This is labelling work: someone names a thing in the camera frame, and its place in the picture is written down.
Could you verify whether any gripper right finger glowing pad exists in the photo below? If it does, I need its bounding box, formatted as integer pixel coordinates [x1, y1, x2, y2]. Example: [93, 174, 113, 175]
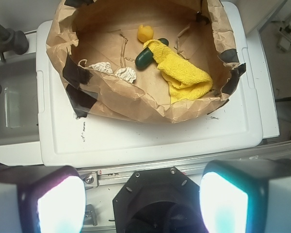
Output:
[199, 159, 291, 233]

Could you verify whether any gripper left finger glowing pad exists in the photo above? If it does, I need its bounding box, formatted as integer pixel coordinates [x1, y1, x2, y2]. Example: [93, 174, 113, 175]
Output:
[0, 165, 86, 233]

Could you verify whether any yellow rubber duck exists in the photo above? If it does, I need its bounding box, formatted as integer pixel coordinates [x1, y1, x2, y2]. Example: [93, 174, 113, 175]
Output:
[137, 25, 154, 43]

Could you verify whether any clear plastic container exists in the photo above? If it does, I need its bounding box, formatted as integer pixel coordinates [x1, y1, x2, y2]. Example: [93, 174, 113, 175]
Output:
[0, 53, 39, 146]

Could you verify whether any yellow knitted cloth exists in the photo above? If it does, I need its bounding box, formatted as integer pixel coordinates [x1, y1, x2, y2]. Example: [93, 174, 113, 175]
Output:
[144, 39, 213, 104]

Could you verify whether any crumpled white paper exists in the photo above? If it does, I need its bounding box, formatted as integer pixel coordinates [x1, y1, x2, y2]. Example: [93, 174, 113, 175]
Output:
[88, 62, 113, 74]
[114, 67, 137, 83]

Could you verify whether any brown paper bag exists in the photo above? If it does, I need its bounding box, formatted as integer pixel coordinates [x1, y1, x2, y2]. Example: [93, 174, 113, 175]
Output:
[46, 0, 246, 123]

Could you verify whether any grey clamp knob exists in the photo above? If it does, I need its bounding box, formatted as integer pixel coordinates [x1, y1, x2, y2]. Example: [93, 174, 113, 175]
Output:
[0, 24, 29, 63]

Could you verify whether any dark green capsule toy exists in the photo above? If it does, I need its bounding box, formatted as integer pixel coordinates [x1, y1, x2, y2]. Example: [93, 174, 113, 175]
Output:
[135, 38, 169, 70]

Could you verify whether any metal corner bracket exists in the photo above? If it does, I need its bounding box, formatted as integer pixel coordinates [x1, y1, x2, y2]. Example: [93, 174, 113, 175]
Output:
[83, 204, 98, 226]

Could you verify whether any aluminium extrusion rail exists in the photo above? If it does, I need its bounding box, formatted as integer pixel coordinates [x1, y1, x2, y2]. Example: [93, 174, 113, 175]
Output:
[78, 140, 291, 189]

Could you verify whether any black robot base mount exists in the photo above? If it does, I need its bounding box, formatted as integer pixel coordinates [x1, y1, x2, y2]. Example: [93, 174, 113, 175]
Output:
[113, 167, 207, 233]

